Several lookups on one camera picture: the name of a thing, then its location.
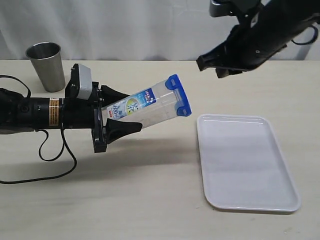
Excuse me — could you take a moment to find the white rectangular tray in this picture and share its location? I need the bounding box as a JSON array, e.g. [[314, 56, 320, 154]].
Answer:
[[196, 113, 301, 214]]

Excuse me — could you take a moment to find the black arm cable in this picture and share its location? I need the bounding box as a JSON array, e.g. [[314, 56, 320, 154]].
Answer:
[[291, 23, 320, 46], [0, 74, 78, 185]]

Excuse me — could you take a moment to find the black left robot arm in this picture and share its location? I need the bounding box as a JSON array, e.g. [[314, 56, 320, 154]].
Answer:
[[0, 81, 143, 153]]

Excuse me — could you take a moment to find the clear plastic tall container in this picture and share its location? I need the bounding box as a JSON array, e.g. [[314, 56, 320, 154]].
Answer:
[[102, 83, 177, 129]]

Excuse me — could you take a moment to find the stainless steel cup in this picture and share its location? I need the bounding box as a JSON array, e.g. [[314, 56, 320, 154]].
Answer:
[[25, 41, 66, 93]]

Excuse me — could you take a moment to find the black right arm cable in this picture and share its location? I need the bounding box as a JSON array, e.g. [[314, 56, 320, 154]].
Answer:
[[291, 23, 320, 46]]

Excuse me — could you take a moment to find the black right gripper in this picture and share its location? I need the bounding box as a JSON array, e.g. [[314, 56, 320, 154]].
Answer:
[[196, 23, 288, 79]]

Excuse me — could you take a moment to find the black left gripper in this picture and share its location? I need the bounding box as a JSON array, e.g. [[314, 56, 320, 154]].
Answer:
[[60, 81, 143, 153]]

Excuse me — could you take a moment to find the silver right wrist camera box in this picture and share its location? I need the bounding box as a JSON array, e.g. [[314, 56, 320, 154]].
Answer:
[[208, 0, 263, 18]]

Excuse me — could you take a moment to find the blue container lid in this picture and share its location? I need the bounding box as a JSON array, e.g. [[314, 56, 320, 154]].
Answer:
[[165, 74, 192, 117]]

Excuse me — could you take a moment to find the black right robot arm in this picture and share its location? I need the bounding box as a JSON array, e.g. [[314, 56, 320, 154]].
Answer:
[[196, 0, 320, 78]]

